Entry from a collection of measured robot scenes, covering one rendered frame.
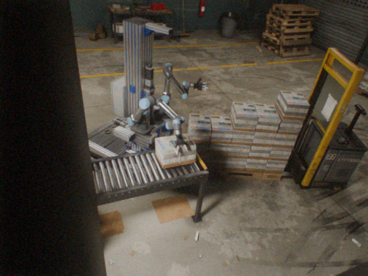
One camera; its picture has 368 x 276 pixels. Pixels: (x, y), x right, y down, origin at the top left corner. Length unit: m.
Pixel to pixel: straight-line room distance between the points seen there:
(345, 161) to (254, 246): 1.76
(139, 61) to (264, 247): 2.61
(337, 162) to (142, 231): 2.75
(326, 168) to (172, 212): 2.21
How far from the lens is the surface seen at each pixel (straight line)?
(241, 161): 4.13
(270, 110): 3.96
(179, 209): 3.75
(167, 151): 2.91
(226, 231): 3.65
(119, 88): 3.76
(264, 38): 10.25
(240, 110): 3.79
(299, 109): 3.84
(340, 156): 4.34
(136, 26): 3.34
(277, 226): 3.91
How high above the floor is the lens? 2.88
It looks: 36 degrees down
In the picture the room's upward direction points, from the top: 7 degrees clockwise
